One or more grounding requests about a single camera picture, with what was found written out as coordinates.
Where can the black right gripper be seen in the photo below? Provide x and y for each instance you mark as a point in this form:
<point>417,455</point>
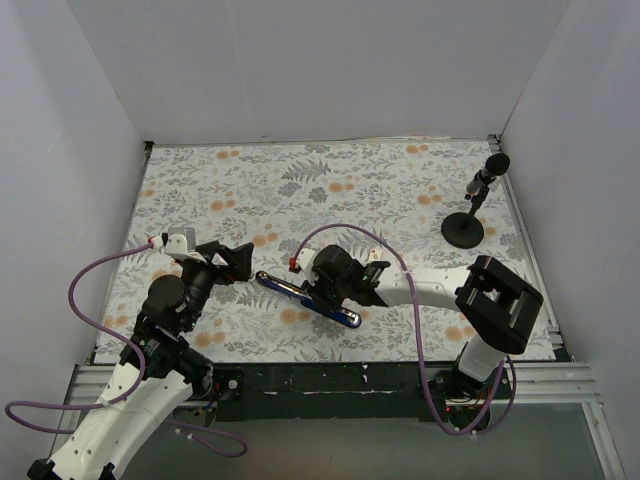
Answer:
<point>320,293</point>

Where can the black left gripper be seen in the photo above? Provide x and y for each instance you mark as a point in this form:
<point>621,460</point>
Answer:
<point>220,262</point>

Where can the blue black stapler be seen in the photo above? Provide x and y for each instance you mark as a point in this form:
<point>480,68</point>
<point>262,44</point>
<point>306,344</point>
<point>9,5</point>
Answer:
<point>343,316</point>

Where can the white staple box sleeve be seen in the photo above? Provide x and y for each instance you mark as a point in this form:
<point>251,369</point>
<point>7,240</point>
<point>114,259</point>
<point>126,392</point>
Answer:
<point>375,254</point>

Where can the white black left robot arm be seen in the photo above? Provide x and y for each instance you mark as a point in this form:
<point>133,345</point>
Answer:
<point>157,370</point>

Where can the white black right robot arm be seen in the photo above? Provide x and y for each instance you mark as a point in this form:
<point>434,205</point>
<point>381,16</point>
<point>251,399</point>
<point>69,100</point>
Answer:
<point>501,307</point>

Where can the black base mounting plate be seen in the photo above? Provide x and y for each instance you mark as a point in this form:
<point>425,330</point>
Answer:
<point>315,391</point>

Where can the black microphone on stand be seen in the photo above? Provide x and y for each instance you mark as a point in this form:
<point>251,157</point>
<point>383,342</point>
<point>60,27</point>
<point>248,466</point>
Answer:
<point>464,230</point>

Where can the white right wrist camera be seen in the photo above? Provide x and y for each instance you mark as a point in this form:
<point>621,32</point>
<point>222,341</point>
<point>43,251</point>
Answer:
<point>303,264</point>

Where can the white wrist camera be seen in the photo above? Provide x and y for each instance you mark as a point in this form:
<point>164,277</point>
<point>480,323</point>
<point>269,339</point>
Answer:
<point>303,264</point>
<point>178,243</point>

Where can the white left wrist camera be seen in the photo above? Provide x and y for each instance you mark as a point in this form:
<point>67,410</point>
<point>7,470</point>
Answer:
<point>178,243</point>

